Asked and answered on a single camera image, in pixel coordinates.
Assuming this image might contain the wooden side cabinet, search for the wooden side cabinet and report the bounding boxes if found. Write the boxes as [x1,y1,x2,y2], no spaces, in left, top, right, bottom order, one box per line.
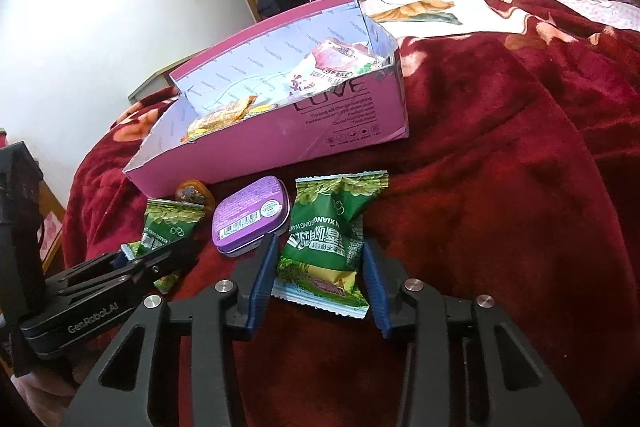
[35,177,68,275]

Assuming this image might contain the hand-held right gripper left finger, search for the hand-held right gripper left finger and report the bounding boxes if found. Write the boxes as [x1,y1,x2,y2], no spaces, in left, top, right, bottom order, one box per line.
[60,233,281,427]

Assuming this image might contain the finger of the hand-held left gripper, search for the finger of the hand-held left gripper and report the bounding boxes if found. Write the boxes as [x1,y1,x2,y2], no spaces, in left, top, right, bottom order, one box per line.
[107,236,203,304]
[45,249,133,294]

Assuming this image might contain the orange jelly cup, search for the orange jelly cup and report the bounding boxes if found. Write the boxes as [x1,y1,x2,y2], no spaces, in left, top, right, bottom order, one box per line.
[175,179,216,210]

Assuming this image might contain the low shelf unit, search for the low shelf unit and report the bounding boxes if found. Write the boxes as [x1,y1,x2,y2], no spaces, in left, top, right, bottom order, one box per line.
[127,64,176,102]

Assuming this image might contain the pink cardboard box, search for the pink cardboard box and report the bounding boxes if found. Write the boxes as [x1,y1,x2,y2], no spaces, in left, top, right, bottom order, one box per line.
[122,0,411,198]

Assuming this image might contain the orange cracker packet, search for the orange cracker packet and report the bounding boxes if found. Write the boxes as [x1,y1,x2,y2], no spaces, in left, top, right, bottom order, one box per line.
[181,96,258,142]

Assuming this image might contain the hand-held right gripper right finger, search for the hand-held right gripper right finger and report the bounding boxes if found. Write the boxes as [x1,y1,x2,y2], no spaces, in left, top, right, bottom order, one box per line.
[361,237,583,427]

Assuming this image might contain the purple tin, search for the purple tin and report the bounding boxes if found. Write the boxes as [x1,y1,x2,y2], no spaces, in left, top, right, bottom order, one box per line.
[211,175,292,257]

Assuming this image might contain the red floral blanket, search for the red floral blanket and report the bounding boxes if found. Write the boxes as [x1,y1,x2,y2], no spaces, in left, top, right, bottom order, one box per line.
[62,0,640,427]

